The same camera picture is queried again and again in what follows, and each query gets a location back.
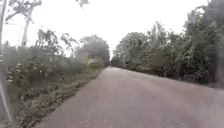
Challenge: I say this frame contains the dense bushes and trees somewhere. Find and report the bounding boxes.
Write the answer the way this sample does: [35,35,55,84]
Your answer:
[110,0,224,88]

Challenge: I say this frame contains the row of bushes and trees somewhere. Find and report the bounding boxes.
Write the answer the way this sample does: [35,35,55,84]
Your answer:
[0,29,112,101]

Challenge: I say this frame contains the tall bare-trunked tree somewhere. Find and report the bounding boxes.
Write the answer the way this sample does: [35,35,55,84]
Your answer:
[4,0,43,48]

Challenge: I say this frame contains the grey-brown paved road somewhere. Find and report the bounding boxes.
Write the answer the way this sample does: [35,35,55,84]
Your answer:
[33,65,224,128]

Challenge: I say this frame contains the grassy leaf-strewn verge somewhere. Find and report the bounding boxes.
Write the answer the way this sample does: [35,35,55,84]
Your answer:
[9,68,101,128]

